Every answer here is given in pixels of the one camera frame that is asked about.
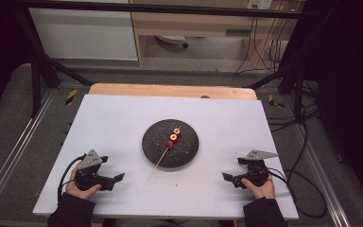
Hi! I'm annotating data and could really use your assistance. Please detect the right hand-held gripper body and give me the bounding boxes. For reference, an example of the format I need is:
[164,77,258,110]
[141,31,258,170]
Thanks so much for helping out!
[233,149,279,190]

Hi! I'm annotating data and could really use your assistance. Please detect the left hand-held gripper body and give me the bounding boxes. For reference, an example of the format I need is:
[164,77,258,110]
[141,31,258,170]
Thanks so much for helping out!
[74,148,116,192]

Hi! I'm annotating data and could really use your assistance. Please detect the thin wooden skewer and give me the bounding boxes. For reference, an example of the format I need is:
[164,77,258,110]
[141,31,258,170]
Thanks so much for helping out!
[148,125,182,181]

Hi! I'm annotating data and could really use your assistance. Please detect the black speckled round plate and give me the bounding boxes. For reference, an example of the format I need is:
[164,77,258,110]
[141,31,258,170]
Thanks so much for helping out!
[141,118,200,169]

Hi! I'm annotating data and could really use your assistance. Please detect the person's left hand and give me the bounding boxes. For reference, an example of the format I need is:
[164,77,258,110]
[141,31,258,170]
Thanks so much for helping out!
[65,164,102,201]

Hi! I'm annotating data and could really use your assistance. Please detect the person's right hand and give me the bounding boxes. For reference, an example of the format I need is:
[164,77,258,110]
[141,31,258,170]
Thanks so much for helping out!
[241,173,277,201]

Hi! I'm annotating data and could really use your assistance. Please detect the yellow black tape strip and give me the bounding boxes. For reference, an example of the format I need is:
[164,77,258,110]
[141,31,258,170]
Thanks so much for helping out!
[268,94,285,109]
[64,88,78,106]

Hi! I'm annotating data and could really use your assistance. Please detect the white cabinet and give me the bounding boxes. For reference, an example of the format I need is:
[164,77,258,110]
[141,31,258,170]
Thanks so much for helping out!
[27,8,139,61]

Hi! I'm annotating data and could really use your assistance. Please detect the white chair base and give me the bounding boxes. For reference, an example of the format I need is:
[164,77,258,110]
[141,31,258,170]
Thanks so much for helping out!
[155,34,189,49]

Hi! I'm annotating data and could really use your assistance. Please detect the light wooden desk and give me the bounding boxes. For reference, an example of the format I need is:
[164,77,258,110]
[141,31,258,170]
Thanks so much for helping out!
[129,0,297,69]

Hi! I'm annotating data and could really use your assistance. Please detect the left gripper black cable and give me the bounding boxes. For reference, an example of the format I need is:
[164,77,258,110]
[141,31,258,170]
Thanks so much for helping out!
[57,153,87,203]

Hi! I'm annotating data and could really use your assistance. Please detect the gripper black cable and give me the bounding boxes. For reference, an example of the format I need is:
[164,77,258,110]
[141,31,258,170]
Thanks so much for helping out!
[266,166,328,219]
[57,153,87,203]

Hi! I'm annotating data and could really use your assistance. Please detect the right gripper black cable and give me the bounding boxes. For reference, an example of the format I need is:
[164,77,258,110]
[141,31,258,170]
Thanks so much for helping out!
[266,166,328,219]

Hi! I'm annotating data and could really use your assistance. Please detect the aluminium floor rail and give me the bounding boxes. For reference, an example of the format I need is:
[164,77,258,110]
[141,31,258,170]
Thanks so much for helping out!
[0,89,57,216]
[291,122,352,227]

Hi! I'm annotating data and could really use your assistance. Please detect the black floor cables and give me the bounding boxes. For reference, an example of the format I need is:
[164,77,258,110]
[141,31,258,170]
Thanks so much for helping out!
[266,79,321,133]

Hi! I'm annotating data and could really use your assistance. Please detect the hanging black cables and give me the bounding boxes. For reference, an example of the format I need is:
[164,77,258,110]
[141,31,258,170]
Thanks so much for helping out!
[233,15,285,76]

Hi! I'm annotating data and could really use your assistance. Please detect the white wall socket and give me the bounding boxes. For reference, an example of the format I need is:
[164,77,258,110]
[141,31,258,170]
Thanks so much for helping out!
[247,0,273,9]

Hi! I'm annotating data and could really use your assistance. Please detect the black metal frame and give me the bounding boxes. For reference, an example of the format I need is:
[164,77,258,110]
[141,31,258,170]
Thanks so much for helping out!
[12,0,316,118]

